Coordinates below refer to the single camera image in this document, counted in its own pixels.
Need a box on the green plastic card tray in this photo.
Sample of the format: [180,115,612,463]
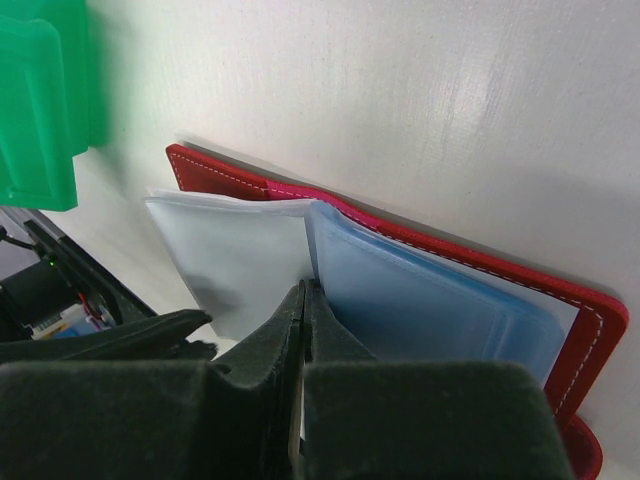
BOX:
[1,0,110,211]

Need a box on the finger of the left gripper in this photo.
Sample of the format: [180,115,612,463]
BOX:
[1,309,219,373]

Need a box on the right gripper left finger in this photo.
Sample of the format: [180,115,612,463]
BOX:
[1,284,305,479]

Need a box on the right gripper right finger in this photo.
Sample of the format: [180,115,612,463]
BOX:
[303,282,573,479]

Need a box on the red card holder wallet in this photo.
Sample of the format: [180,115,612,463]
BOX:
[145,144,629,479]

